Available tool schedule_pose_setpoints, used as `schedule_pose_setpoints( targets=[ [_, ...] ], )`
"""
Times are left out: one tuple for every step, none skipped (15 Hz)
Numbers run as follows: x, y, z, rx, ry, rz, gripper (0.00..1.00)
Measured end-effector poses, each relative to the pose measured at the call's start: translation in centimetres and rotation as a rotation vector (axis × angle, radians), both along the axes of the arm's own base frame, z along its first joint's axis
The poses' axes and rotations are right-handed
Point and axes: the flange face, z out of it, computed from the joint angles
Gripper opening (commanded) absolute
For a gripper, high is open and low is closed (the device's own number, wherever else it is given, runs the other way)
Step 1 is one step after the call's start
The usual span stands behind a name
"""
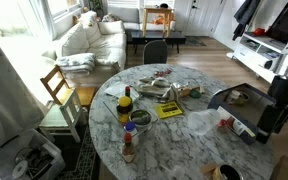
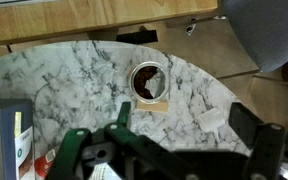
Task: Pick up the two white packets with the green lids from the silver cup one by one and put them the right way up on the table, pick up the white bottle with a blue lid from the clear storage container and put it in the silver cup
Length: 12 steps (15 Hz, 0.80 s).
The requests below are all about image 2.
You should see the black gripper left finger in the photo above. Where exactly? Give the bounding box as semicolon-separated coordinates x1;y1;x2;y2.
117;102;131;127

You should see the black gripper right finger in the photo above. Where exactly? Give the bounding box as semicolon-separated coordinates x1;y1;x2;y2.
229;102;264;150

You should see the small wooden block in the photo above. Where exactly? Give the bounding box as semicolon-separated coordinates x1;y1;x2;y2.
136;101;168;112

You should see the glass jar with brown contents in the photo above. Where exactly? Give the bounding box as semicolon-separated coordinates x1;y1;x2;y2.
128;61;169;104

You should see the clear plastic piece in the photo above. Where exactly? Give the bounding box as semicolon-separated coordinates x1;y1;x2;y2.
197;108;225;132

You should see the grey chair by window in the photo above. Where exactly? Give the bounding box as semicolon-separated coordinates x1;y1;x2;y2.
223;0;288;72

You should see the red snack packet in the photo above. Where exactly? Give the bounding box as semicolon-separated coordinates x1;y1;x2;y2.
34;149;56;180

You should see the light wooden side table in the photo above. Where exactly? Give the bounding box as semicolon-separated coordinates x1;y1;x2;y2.
0;0;218;45

